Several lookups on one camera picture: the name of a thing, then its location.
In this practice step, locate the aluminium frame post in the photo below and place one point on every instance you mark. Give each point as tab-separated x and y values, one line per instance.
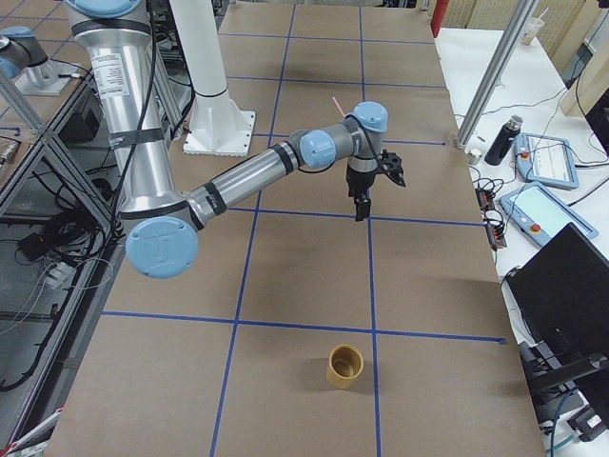
497	64

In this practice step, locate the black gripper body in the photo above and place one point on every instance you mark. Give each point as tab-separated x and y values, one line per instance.
359	183

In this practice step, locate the paper cup with straw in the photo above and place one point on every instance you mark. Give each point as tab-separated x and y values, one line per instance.
532	28

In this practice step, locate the small silver metal cylinder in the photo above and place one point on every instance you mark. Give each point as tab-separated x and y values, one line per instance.
474	156

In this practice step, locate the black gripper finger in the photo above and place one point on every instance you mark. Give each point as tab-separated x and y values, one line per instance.
392	165
362	203

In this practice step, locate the black usb hub strip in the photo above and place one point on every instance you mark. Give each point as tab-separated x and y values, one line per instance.
492	219

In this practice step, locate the yellow wooden cup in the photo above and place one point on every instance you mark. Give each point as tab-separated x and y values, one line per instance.
344	366

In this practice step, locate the black monitor on stand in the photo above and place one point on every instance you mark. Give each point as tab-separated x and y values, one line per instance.
562	293

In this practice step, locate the aluminium truss frame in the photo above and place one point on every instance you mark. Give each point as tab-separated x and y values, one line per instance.
44	301

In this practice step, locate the red object at edge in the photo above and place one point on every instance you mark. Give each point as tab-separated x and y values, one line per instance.
439	12

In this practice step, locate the blue teach pendant tablet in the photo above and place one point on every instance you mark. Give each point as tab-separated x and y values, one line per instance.
541	215

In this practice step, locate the black water bottle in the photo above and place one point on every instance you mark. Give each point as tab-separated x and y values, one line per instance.
503	141

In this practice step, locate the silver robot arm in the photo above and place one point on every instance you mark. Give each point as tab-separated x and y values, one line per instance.
161	222

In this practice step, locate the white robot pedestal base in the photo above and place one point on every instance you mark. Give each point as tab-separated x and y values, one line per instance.
216	125

